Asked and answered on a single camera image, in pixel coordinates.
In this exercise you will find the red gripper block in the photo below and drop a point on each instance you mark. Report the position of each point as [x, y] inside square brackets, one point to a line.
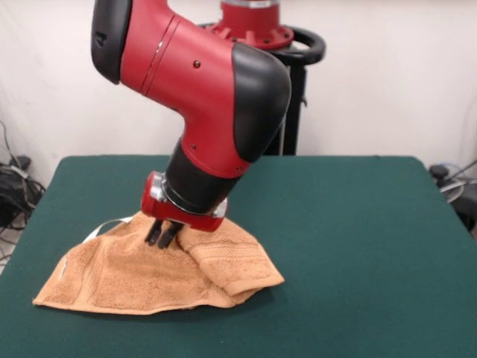
[179, 218]

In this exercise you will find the tan terry towel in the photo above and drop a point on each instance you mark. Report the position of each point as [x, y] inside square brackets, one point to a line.
[130, 276]

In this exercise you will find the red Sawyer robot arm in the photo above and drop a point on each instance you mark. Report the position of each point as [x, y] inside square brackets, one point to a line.
[208, 93]

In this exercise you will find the dark green table cloth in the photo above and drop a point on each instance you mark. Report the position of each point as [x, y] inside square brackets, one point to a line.
[354, 261]

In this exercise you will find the black rounded floor base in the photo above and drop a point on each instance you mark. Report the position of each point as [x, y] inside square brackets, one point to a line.
[469, 212]

